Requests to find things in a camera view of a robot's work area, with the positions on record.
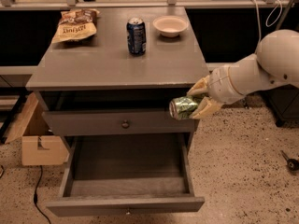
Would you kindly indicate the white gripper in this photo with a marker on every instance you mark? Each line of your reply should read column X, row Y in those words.
column 219, row 85

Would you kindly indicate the green soda can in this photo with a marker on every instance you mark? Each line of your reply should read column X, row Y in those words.
column 182, row 107

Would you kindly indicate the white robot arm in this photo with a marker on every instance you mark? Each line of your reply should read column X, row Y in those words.
column 275, row 63

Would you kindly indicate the closed grey top drawer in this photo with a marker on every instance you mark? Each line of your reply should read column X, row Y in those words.
column 78, row 123

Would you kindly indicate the blue soda can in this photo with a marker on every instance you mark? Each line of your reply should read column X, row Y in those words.
column 136, row 36

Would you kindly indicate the grey drawer cabinet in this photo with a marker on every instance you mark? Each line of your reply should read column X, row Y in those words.
column 107, row 98

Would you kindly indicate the open grey middle drawer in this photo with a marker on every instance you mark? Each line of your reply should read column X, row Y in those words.
column 126, row 175

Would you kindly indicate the white bowl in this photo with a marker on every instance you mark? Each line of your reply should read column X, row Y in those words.
column 170, row 26

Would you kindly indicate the black tool on floor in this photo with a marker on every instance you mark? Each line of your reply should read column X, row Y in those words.
column 292, row 164

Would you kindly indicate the brown chip bag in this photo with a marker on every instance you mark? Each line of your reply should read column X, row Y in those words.
column 76, row 25

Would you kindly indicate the cardboard box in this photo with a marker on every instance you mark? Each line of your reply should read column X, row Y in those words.
column 38, row 145

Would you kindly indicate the grey metal rail frame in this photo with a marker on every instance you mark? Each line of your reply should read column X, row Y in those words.
column 28, row 58

